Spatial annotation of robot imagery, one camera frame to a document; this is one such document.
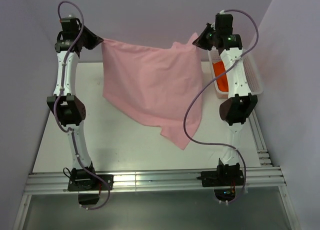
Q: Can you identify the white plastic basket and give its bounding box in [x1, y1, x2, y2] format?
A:
[207, 49, 263, 95]

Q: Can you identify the pink t shirt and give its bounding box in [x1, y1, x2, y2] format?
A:
[101, 33, 203, 150]

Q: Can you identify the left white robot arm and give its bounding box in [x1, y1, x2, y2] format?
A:
[46, 16, 103, 191]

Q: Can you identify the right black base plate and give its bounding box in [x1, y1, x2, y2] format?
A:
[196, 163, 247, 206]

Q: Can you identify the orange t shirt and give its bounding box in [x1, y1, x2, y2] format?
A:
[212, 60, 230, 93]

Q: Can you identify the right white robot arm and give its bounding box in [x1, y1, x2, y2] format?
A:
[192, 9, 258, 185]

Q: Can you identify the aluminium rail frame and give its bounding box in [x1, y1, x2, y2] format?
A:
[13, 112, 301, 230]

